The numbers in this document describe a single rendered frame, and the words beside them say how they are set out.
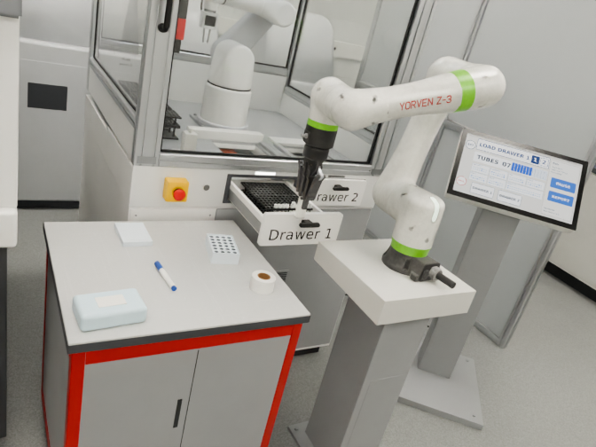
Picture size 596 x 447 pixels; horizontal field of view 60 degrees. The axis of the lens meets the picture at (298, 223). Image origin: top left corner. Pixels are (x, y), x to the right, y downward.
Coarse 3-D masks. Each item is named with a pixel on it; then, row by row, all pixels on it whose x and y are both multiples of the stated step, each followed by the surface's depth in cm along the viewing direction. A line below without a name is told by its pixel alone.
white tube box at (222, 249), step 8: (208, 240) 160; (216, 240) 162; (224, 240) 164; (232, 240) 164; (208, 248) 160; (216, 248) 158; (224, 248) 158; (232, 248) 160; (216, 256) 155; (224, 256) 156; (232, 256) 157
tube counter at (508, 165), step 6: (504, 162) 212; (510, 162) 212; (516, 162) 212; (504, 168) 212; (510, 168) 211; (516, 168) 211; (522, 168) 211; (528, 168) 211; (534, 168) 211; (522, 174) 210; (528, 174) 210; (534, 174) 210; (540, 174) 210; (546, 174) 210
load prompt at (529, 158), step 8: (480, 144) 215; (488, 144) 215; (496, 144) 215; (488, 152) 214; (496, 152) 214; (504, 152) 214; (512, 152) 214; (520, 152) 214; (528, 152) 213; (520, 160) 212; (528, 160) 212; (536, 160) 212; (544, 160) 212; (544, 168) 211
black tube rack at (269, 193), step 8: (248, 184) 184; (256, 184) 185; (264, 184) 187; (272, 184) 189; (280, 184) 191; (248, 192) 185; (256, 192) 178; (264, 192) 180; (272, 192) 181; (280, 192) 183; (288, 192) 185; (256, 200) 177; (264, 200) 174; (272, 200) 175; (280, 200) 177; (288, 200) 178; (296, 200) 180; (264, 208) 175
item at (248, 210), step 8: (232, 184) 181; (240, 184) 188; (288, 184) 195; (232, 192) 180; (240, 192) 176; (296, 192) 190; (232, 200) 180; (240, 200) 175; (248, 200) 171; (240, 208) 175; (248, 208) 170; (256, 208) 167; (248, 216) 170; (256, 216) 165; (256, 224) 165
